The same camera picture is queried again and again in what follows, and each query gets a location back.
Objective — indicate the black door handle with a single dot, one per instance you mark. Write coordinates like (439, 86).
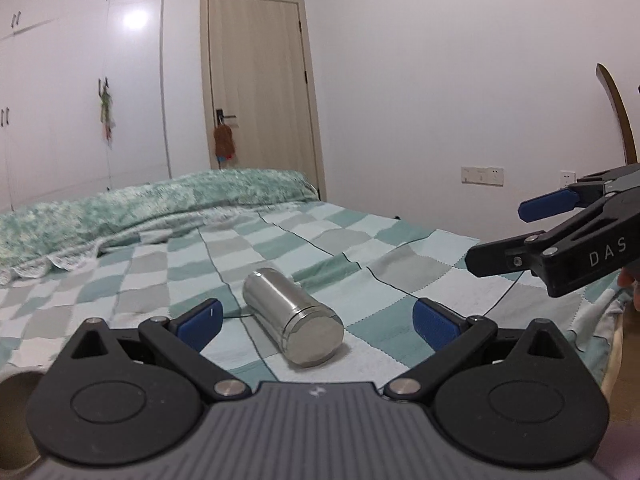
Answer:
(222, 117)

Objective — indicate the green floral quilt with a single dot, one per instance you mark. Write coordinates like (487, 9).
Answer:
(130, 212)

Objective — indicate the right hand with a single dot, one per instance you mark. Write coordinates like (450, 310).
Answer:
(628, 280)

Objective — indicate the beige wall switch panel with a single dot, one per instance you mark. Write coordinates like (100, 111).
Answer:
(492, 176)

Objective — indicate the white wall socket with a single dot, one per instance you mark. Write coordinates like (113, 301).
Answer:
(567, 177)

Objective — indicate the wooden headboard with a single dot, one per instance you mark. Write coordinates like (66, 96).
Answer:
(619, 109)

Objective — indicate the checkered green bed sheet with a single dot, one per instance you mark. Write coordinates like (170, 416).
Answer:
(369, 270)

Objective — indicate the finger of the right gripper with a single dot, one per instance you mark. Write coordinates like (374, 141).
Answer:
(513, 254)
(576, 195)

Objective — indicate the brown plush toy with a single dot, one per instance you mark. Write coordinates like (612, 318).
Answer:
(224, 144)

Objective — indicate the green hanging ornament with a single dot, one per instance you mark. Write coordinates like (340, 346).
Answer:
(106, 113)

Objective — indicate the white wardrobe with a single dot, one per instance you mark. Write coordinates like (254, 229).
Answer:
(53, 54)

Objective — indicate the beige wooden door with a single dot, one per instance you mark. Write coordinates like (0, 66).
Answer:
(256, 65)

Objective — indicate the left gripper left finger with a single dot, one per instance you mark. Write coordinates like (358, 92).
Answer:
(177, 344)

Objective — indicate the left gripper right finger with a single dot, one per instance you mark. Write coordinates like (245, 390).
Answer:
(458, 343)

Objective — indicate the stainless steel cup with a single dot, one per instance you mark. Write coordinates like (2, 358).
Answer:
(306, 331)

